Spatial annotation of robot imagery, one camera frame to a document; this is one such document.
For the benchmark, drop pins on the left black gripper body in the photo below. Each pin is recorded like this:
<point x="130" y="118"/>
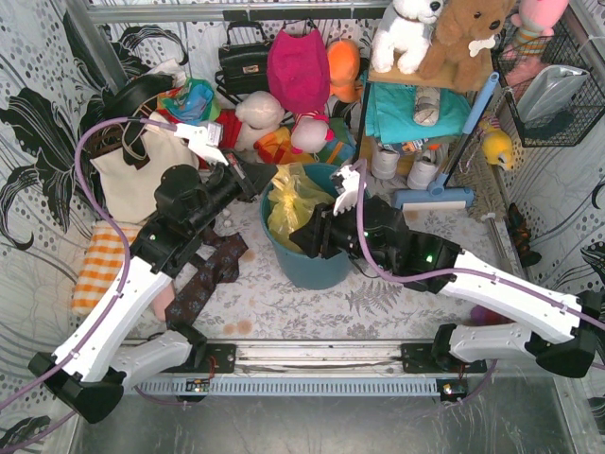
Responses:
<point x="245" y="175"/>

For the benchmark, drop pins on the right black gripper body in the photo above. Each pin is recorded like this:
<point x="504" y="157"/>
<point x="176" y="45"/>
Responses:
<point x="322" y="232"/>

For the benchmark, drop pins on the yellow plastic trash bag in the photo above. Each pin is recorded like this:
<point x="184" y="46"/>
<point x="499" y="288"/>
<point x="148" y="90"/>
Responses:
<point x="292" y="200"/>

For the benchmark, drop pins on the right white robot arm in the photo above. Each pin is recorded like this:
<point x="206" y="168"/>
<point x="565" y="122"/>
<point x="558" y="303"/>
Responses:
<point x="558" y="331"/>

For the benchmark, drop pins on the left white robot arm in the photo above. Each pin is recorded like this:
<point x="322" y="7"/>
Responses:
<point x="90" y="371"/>

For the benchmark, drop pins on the blue plastic trash bin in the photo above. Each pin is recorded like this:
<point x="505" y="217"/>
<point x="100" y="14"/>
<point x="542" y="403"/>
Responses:
<point x="301" y="270"/>

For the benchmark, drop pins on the cream canvas tote bag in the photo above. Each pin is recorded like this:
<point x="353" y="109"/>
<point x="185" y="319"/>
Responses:
<point x="129" y="191"/>

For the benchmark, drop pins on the red cloth garment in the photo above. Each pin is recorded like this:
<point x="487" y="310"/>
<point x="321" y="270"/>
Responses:
<point x="230" y="128"/>

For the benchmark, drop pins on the white plush bear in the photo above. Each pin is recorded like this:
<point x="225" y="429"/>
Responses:
<point x="260" y="114"/>

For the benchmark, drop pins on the pink white plush doll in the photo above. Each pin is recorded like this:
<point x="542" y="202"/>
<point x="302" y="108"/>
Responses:
<point x="311" y="132"/>

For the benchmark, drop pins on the dark patterned necktie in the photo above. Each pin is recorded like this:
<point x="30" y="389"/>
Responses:
<point x="220" y="268"/>

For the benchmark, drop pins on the colorful scarf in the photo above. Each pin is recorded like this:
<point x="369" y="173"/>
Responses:
<point x="192" y="103"/>

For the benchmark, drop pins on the left white sneaker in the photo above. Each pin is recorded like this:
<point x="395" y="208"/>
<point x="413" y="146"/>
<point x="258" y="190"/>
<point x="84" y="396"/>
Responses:
<point x="384" y="162"/>

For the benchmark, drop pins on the white sneaker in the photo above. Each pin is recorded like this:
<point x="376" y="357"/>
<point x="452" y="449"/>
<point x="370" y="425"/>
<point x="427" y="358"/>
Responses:
<point x="424" y="170"/>
<point x="384" y="162"/>

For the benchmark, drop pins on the right white sneaker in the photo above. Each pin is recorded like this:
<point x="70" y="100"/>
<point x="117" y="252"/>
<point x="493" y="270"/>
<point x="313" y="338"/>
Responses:
<point x="424" y="170"/>

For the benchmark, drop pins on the black leather handbag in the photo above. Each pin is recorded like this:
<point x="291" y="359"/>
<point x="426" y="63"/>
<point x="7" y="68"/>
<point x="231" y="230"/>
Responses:
<point x="243" y="67"/>

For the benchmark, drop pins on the teal folded cloth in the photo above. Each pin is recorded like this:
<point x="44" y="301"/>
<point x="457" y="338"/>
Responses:
<point x="389" y="116"/>

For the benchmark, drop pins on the pink sock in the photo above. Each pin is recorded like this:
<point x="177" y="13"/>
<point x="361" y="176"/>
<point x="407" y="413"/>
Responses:
<point x="162" y="301"/>

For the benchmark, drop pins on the orange checkered towel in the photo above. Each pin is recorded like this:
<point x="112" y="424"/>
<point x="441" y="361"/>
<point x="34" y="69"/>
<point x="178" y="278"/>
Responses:
<point x="102" y="262"/>

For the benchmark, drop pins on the orange plush toy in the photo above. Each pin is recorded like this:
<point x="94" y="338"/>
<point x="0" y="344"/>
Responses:
<point x="344" y="63"/>

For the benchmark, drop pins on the grey striped plush fish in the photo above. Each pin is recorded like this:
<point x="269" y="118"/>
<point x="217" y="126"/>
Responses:
<point x="427" y="105"/>

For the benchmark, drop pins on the wooden shelf board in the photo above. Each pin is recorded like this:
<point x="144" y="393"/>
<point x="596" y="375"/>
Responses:
<point x="444" y="79"/>

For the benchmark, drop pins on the purple orange sock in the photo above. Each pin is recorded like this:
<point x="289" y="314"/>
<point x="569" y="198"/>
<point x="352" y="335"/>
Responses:
<point x="482" y="316"/>

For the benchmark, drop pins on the yellow plush duck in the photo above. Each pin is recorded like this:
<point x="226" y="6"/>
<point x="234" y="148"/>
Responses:
<point x="496" y="144"/>

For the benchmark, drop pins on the black butterfly toy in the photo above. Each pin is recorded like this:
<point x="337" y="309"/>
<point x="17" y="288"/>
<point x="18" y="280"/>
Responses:
<point x="521" y="236"/>

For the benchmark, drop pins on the white plush dog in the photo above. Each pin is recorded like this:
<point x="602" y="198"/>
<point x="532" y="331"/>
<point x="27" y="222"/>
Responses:
<point x="404" y="34"/>

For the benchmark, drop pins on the brown plush dog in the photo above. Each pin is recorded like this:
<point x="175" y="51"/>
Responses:
<point x="464" y="36"/>

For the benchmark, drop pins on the silver pouch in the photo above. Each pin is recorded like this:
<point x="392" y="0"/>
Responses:
<point x="550" y="91"/>

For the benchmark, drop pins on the pink plush toy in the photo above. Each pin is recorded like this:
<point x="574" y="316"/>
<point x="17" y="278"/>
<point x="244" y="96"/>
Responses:
<point x="534" y="22"/>

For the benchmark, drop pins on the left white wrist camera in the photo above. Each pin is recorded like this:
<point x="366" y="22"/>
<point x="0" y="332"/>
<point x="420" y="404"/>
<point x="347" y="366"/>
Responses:
<point x="203" y="140"/>

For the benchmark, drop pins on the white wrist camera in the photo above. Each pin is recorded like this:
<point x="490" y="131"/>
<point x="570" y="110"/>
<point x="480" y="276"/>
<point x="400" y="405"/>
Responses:
<point x="203" y="140"/>
<point x="346" y="182"/>

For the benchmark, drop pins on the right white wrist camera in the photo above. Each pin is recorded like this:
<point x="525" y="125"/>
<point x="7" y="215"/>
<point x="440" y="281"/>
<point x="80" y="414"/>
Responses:
<point x="346" y="182"/>

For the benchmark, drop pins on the blue handled broom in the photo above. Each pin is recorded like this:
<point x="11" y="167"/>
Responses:
<point x="438" y="195"/>

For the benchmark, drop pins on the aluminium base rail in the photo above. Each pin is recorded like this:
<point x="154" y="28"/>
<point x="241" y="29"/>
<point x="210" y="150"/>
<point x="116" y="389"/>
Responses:
<point x="382" y="368"/>

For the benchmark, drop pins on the black wire basket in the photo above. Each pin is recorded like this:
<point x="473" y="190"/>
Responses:
<point x="569" y="126"/>

